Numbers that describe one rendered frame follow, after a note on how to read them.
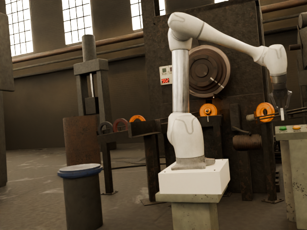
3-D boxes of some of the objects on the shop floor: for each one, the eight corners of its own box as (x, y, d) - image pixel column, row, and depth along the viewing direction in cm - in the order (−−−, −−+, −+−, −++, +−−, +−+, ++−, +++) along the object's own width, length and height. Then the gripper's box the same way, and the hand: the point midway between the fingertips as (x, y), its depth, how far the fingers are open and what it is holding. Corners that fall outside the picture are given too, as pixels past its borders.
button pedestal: (283, 222, 193) (274, 126, 194) (327, 225, 184) (317, 123, 185) (284, 232, 178) (274, 127, 179) (331, 235, 169) (320, 124, 170)
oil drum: (80, 164, 567) (76, 116, 568) (108, 163, 544) (103, 113, 545) (59, 170, 512) (54, 117, 513) (88, 169, 489) (84, 114, 490)
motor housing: (240, 196, 260) (234, 134, 261) (267, 197, 252) (261, 133, 252) (237, 201, 248) (231, 136, 249) (266, 201, 240) (260, 134, 240)
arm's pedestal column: (232, 274, 138) (226, 206, 138) (150, 265, 153) (145, 204, 153) (240, 238, 175) (235, 185, 176) (174, 234, 190) (170, 185, 190)
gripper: (290, 78, 177) (294, 116, 184) (267, 81, 182) (271, 118, 189) (291, 81, 170) (295, 121, 177) (267, 85, 175) (271, 122, 182)
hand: (282, 114), depth 182 cm, fingers closed
